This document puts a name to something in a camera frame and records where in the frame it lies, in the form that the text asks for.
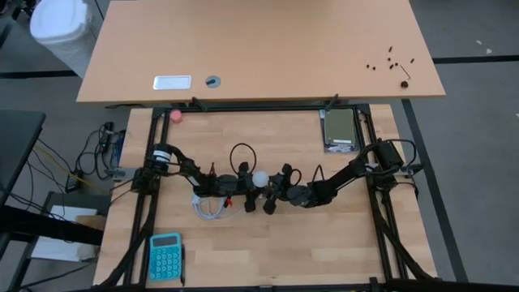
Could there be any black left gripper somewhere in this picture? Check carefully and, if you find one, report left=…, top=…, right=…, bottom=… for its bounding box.
left=218, top=161, right=260, bottom=213

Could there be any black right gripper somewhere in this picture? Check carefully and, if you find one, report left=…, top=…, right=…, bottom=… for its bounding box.
left=262, top=163, right=313, bottom=216

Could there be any white lightbulb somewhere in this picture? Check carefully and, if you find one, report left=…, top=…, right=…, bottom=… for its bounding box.
left=251, top=170, right=270, bottom=188

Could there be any white power cord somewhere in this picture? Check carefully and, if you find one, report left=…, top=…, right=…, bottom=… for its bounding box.
left=191, top=193, right=247, bottom=221

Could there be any hard drive in antistatic bag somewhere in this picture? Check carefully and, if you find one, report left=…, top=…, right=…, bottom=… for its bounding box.
left=323, top=107, right=361, bottom=154

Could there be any teal calculator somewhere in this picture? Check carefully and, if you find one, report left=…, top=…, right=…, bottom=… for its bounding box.
left=148, top=232, right=183, bottom=282

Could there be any silver metal plate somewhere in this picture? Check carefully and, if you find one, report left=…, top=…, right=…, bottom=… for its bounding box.
left=152, top=75, right=193, bottom=91

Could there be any light wooden desk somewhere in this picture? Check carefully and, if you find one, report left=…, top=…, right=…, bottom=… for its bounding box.
left=75, top=0, right=446, bottom=107

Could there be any small black device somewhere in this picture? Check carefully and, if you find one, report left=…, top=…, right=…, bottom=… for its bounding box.
left=66, top=172, right=83, bottom=193

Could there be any white paper sheet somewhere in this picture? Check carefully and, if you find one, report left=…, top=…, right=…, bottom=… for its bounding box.
left=31, top=204, right=100, bottom=262

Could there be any black metal beam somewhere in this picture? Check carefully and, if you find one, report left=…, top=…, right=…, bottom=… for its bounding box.
left=0, top=204, right=105, bottom=247

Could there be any black side desk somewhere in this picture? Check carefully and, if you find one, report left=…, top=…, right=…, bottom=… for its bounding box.
left=0, top=109, right=47, bottom=208

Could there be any white trash bin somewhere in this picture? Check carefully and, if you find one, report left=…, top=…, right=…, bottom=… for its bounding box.
left=29, top=0, right=98, bottom=80

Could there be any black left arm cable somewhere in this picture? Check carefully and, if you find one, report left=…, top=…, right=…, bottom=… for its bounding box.
left=229, top=142, right=258, bottom=175

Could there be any grey metal bracket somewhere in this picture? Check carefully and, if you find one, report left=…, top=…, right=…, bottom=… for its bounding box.
left=399, top=163, right=423, bottom=177
left=104, top=167, right=139, bottom=182

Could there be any thin yellow wire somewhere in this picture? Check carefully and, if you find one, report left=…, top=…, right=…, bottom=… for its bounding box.
left=34, top=144, right=109, bottom=195

